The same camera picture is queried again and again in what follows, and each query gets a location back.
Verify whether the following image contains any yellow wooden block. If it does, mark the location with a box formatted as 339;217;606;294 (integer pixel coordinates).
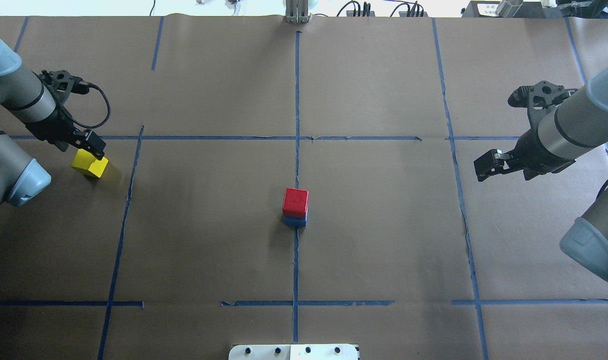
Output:
70;149;109;179

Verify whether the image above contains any black orange connector block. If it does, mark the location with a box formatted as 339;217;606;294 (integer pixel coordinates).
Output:
337;0;375;18

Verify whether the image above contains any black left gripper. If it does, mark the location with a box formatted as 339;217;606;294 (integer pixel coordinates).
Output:
31;70;106;161

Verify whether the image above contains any aluminium frame post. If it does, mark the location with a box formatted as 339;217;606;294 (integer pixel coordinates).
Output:
283;0;311;24

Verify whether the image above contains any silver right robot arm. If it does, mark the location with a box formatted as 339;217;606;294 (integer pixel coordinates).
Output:
474;66;608;283

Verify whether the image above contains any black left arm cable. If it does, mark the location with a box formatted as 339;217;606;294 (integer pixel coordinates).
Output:
59;82;112;131

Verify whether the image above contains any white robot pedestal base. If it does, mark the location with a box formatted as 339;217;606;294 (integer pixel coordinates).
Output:
228;343;361;360

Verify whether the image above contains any red wooden block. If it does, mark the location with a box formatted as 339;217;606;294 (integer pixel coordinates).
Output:
282;187;310;219

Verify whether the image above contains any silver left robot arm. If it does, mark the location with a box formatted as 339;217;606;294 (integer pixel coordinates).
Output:
0;38;109;207

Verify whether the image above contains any blue wooden block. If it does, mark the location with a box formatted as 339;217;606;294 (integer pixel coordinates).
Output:
283;216;308;228

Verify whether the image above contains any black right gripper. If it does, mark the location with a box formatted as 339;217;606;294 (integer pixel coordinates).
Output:
474;80;578;182

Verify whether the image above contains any metal cylinder weight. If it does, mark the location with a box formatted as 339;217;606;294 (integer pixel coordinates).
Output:
494;0;524;18

